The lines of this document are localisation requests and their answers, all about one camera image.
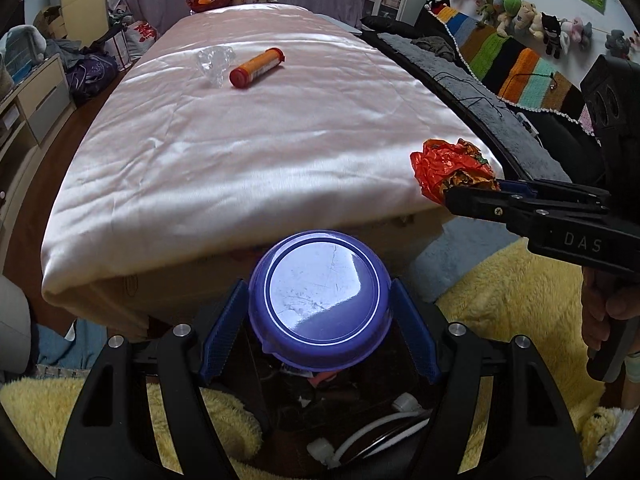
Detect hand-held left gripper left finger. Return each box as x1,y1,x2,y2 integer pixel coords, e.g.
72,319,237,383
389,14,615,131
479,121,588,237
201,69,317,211
56,280,251,480

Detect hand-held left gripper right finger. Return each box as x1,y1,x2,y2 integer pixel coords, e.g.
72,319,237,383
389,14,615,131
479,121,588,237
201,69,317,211
390,277,586,480

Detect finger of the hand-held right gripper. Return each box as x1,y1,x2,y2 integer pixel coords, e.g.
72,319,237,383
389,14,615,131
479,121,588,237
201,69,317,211
444,187,609,227
497,179,612,202

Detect dark transparent bin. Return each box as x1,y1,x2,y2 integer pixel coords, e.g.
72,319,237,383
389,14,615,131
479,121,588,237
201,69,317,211
200,305,451,471

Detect red wrapper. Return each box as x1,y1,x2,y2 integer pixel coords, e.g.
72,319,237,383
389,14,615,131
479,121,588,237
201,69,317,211
410,137,501,206

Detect purple plastic bowl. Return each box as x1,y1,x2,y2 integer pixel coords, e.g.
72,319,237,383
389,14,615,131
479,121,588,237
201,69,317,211
248,230,392,373

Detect person's right hand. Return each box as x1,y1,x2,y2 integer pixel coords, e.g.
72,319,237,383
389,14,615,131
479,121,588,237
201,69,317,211
581,266,640,357

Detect black sofa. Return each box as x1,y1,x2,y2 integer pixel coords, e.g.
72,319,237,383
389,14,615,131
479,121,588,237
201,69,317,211
515,110,608,186

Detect beige table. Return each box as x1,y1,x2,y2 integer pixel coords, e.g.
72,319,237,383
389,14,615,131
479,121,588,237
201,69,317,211
115,210,451,331

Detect light blue fluffy rug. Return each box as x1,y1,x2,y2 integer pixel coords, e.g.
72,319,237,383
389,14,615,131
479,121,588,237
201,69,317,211
410,220,501,306

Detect yellow fluffy blanket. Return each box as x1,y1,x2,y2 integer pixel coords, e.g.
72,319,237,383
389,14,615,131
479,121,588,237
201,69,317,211
0,240,626,480

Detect pink plastic item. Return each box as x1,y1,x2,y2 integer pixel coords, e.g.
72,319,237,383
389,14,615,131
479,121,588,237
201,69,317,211
307,370,346,388

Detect dark grey blanket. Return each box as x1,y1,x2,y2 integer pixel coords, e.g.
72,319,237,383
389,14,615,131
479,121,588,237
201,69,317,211
372,30,571,181

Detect striped crochet blanket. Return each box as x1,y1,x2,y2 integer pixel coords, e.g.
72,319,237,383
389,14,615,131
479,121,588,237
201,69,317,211
425,5,598,133

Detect person's blue jeans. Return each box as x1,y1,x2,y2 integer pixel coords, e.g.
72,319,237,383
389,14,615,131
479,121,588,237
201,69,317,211
35,317,108,373

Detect dark olive cloth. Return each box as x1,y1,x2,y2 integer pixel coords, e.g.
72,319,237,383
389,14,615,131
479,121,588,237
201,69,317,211
412,35,458,58

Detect pink satin tablecloth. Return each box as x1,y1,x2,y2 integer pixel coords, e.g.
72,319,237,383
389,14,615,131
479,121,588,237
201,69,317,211
40,1,503,321

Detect row of plush toys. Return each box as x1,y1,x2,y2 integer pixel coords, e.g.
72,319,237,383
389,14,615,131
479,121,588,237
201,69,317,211
425,0,640,61

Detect black pillow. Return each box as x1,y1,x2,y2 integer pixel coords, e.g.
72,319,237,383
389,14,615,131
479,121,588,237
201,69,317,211
360,14,421,36

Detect white plastic container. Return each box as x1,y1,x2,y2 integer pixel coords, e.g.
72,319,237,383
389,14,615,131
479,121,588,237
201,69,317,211
0,272,33,376

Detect orange tube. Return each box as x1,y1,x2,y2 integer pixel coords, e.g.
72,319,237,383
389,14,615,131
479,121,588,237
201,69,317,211
229,47,287,90

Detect crumpled clear plastic cup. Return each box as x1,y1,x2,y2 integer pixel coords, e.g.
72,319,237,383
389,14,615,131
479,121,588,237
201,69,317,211
196,46,237,88

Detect wooden drawer cabinet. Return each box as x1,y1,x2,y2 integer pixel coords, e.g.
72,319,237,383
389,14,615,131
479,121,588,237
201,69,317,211
0,52,76,201

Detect purple bag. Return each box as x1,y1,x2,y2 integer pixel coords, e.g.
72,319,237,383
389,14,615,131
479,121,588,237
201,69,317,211
65,52,118,103

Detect red and white bag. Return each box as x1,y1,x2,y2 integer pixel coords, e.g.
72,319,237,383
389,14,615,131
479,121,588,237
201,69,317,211
124,20,160,58

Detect blue and white pet carrier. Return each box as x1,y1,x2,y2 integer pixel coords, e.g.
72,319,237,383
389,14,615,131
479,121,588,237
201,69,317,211
0,25,48,86

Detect cardboard box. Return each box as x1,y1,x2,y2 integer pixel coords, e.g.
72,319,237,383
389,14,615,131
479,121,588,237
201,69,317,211
32,5,68,41

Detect light wooden door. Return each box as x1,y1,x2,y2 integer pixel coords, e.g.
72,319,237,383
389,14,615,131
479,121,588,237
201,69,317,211
60,0,108,43

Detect white charger cable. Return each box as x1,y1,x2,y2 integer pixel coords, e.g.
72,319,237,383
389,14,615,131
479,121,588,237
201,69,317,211
307,392,433,468

